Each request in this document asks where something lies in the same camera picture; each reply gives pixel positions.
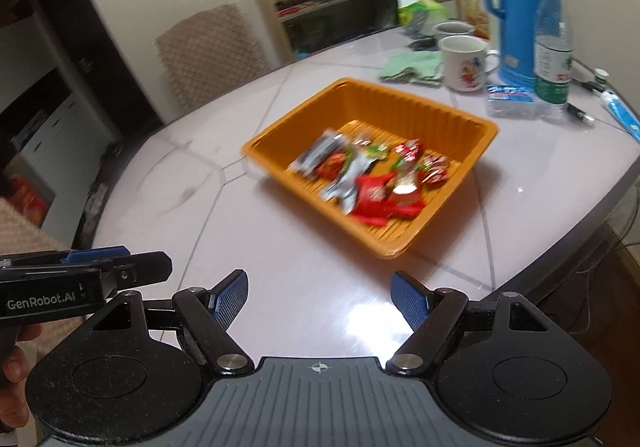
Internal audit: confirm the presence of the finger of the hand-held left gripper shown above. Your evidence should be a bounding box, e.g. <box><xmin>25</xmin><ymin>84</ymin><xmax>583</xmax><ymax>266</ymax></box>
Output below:
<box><xmin>0</xmin><ymin>246</ymin><xmax>132</xmax><ymax>269</ymax></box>
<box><xmin>100</xmin><ymin>251</ymin><xmax>173</xmax><ymax>288</ymax></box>

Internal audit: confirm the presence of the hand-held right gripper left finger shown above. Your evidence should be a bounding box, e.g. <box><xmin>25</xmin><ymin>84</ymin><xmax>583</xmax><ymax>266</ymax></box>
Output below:
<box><xmin>92</xmin><ymin>269</ymin><xmax>253</xmax><ymax>375</ymax></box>

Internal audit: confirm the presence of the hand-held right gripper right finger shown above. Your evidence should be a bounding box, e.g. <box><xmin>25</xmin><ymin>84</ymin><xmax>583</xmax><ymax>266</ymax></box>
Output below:
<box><xmin>386</xmin><ymin>271</ymin><xmax>551</xmax><ymax>375</ymax></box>

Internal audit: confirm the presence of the red packet with beige picture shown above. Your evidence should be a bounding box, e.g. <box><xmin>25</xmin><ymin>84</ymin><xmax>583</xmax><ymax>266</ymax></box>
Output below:
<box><xmin>387</xmin><ymin>162</ymin><xmax>423</xmax><ymax>208</ymax></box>

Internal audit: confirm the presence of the red packet with white print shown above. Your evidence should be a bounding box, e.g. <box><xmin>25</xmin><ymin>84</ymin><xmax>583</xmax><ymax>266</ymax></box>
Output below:
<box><xmin>417</xmin><ymin>153</ymin><xmax>453</xmax><ymax>188</ymax></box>

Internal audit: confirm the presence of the silver and green foil packet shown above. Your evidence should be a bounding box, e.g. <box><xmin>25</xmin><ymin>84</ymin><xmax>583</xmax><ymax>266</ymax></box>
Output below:
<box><xmin>320</xmin><ymin>142</ymin><xmax>390</xmax><ymax>215</ymax></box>

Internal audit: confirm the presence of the small red candy packet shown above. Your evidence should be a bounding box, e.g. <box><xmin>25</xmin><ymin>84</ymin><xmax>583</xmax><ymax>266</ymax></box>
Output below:
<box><xmin>392</xmin><ymin>139</ymin><xmax>425</xmax><ymax>162</ymax></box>

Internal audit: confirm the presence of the black seaweed snack packet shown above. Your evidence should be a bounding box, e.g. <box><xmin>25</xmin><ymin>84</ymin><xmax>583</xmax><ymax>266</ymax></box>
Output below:
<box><xmin>287</xmin><ymin>131</ymin><xmax>348</xmax><ymax>178</ymax></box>

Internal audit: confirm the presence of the orange plastic tray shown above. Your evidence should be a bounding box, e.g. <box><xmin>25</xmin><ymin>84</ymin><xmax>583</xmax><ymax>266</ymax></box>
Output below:
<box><xmin>241</xmin><ymin>77</ymin><xmax>501</xmax><ymax>260</ymax></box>

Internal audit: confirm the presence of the person's left hand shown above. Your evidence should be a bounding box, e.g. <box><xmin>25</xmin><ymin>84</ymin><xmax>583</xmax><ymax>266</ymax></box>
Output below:
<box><xmin>0</xmin><ymin>324</ymin><xmax>46</xmax><ymax>430</ymax></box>

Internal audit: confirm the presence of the beige quilted chair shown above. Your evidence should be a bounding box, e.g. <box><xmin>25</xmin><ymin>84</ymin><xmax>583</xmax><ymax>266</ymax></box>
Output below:
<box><xmin>155</xmin><ymin>2</ymin><xmax>266</xmax><ymax>112</ymax></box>
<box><xmin>0</xmin><ymin>197</ymin><xmax>81</xmax><ymax>260</ymax></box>

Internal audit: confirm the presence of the red box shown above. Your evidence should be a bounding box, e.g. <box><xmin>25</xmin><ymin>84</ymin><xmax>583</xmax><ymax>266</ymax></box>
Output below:
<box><xmin>10</xmin><ymin>176</ymin><xmax>51</xmax><ymax>225</ymax></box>

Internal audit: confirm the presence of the white cabinet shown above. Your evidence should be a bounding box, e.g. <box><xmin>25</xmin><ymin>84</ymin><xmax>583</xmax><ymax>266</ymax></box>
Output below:
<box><xmin>0</xmin><ymin>92</ymin><xmax>118</xmax><ymax>228</ymax></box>

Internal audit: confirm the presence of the blue pocket tissue packet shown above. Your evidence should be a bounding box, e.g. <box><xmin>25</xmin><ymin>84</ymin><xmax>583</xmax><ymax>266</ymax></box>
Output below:
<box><xmin>485</xmin><ymin>83</ymin><xmax>538</xmax><ymax>118</ymax></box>

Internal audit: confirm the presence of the light green cloth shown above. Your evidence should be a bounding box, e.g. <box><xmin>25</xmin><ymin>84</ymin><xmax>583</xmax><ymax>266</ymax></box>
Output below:
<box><xmin>378</xmin><ymin>51</ymin><xmax>445</xmax><ymax>86</ymax></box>

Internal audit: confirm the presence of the white mug with cartoon print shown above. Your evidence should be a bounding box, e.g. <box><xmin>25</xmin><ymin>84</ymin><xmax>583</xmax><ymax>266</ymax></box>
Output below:
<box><xmin>438</xmin><ymin>36</ymin><xmax>502</xmax><ymax>92</ymax></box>

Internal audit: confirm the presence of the black pen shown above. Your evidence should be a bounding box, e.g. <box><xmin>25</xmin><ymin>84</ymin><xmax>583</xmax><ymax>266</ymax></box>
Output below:
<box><xmin>566</xmin><ymin>102</ymin><xmax>596</xmax><ymax>126</ymax></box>

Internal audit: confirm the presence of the plain white mug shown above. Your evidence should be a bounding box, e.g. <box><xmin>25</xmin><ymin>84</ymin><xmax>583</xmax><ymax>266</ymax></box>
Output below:
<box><xmin>432</xmin><ymin>20</ymin><xmax>476</xmax><ymax>42</ymax></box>

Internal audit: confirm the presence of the clear water bottle green cap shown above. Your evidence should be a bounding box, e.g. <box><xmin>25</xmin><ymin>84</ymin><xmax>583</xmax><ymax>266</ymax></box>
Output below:
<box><xmin>532</xmin><ymin>0</ymin><xmax>575</xmax><ymax>122</ymax></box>

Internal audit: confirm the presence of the wooden shelf unit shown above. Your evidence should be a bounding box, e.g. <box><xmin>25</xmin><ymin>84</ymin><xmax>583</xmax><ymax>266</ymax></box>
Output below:
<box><xmin>255</xmin><ymin>0</ymin><xmax>458</xmax><ymax>60</ymax></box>

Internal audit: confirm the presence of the blue tube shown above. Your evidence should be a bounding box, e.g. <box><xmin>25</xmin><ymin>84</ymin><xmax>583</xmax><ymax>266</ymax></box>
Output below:
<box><xmin>600</xmin><ymin>92</ymin><xmax>640</xmax><ymax>142</ymax></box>

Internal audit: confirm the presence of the green tissue pack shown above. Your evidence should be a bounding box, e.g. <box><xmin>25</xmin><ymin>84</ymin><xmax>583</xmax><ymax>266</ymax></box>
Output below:
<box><xmin>395</xmin><ymin>0</ymin><xmax>447</xmax><ymax>28</ymax></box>

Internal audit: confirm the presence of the blue thermos jug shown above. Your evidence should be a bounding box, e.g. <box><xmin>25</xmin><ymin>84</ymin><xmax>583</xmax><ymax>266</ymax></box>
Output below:
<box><xmin>472</xmin><ymin>0</ymin><xmax>573</xmax><ymax>88</ymax></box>

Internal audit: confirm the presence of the black cable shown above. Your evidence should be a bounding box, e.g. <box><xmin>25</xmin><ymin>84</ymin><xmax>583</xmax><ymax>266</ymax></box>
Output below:
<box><xmin>570</xmin><ymin>56</ymin><xmax>608</xmax><ymax>95</ymax></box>

